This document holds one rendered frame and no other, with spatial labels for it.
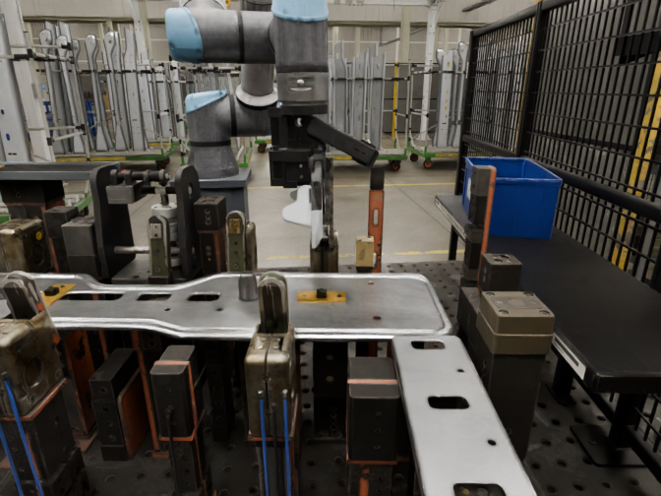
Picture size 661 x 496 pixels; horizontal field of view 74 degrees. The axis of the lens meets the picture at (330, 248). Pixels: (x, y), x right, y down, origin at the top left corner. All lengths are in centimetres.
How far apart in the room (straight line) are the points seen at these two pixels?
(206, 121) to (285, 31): 67
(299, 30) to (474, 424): 53
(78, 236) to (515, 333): 83
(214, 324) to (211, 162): 67
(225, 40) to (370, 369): 52
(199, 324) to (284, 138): 31
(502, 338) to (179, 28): 62
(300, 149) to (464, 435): 44
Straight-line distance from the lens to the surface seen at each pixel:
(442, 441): 50
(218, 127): 129
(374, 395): 58
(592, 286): 84
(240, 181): 125
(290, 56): 65
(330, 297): 75
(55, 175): 114
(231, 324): 69
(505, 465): 49
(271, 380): 54
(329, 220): 86
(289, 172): 66
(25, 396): 73
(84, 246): 103
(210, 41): 73
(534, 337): 65
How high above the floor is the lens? 134
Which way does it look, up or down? 20 degrees down
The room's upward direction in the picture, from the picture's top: straight up
